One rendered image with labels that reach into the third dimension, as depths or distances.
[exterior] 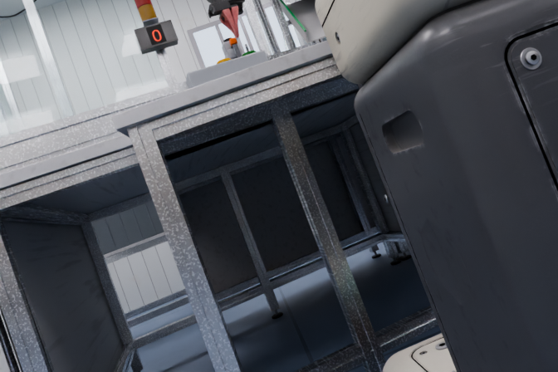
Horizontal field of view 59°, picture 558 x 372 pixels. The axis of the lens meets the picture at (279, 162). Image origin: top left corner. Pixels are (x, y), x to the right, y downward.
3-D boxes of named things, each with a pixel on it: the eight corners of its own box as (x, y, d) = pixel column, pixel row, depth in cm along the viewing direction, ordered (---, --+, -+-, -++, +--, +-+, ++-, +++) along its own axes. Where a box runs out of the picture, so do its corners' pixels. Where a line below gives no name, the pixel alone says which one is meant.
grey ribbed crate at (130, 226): (177, 227, 318) (164, 193, 319) (80, 263, 303) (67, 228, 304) (176, 227, 359) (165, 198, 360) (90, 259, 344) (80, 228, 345)
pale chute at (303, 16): (347, 29, 147) (345, 15, 144) (306, 43, 146) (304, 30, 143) (315, -4, 168) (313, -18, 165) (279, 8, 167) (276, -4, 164)
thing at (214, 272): (555, 191, 299) (501, 61, 304) (215, 344, 245) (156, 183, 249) (512, 195, 336) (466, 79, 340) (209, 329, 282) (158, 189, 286)
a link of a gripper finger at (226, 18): (228, 43, 141) (217, 14, 141) (252, 36, 143) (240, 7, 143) (232, 34, 134) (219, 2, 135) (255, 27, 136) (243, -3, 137)
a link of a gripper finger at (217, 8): (220, 46, 140) (209, 16, 141) (243, 39, 142) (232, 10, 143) (223, 36, 134) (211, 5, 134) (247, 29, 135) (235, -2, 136)
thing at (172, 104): (527, -17, 103) (522, -29, 103) (115, 129, 94) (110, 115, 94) (413, 71, 173) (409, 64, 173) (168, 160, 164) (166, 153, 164)
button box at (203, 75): (272, 70, 125) (264, 48, 126) (194, 95, 120) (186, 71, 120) (267, 79, 132) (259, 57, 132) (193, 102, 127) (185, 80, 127)
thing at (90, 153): (512, 19, 142) (508, 10, 142) (-43, 202, 105) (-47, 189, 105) (345, 123, 279) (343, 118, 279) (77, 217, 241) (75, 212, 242)
